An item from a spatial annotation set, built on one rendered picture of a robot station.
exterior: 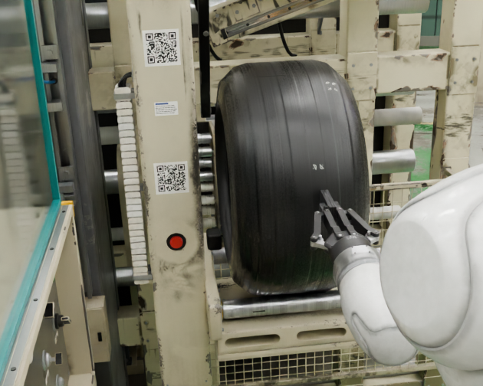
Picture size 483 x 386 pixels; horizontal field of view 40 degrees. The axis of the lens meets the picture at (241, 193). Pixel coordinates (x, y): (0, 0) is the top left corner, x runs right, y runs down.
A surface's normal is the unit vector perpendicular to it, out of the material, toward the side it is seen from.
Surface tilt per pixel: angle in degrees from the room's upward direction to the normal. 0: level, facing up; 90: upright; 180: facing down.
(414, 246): 82
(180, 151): 90
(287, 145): 57
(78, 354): 90
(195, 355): 90
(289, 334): 90
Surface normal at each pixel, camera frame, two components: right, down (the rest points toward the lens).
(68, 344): 0.12, 0.37
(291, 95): 0.04, -0.59
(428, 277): -0.94, 0.01
